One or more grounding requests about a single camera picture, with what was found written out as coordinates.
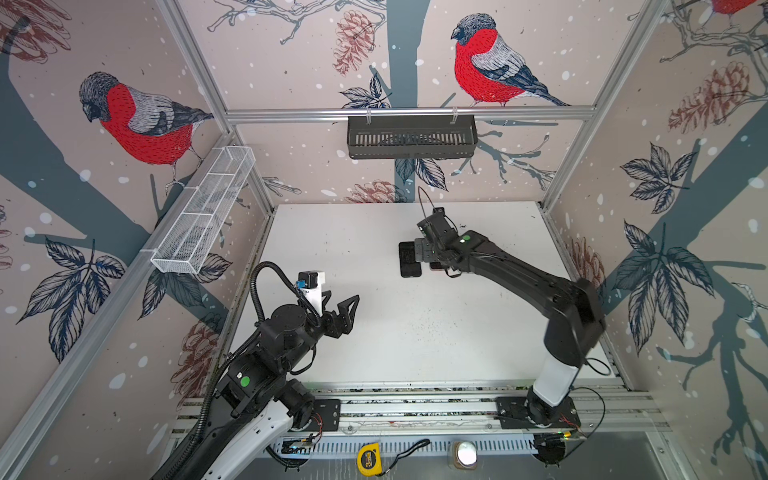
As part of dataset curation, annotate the black phone case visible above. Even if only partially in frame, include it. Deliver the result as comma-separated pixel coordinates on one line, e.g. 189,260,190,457
398,241,425,279

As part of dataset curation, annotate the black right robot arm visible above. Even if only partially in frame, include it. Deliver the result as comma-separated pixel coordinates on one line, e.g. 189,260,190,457
417,222,605,426

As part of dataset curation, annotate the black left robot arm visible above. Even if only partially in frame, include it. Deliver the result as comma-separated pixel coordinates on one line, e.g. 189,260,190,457
153,295,360,479

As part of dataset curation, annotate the small circuit board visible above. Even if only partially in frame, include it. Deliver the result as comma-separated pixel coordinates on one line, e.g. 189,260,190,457
280,439,314,456

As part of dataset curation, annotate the yellow tape measure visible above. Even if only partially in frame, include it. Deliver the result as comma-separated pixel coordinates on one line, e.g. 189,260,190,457
356,443,384,477

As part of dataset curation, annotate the round silver puck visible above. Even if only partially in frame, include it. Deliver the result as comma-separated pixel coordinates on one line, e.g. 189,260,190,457
449,441,478,471

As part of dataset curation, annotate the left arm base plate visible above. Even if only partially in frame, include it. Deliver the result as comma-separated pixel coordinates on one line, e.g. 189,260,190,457
306,399,341,433

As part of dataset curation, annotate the black wall basket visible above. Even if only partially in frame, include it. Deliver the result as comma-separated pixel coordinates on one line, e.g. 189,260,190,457
347,115,478,160

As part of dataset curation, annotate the white wire mesh basket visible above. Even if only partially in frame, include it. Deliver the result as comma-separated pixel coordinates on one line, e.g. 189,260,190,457
151,146,255,275

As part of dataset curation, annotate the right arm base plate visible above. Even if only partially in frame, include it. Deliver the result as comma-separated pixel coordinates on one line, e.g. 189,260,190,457
495,396,581,430

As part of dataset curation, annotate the black corrugated cable left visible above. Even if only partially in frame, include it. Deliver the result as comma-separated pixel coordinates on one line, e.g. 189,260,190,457
149,261,319,480

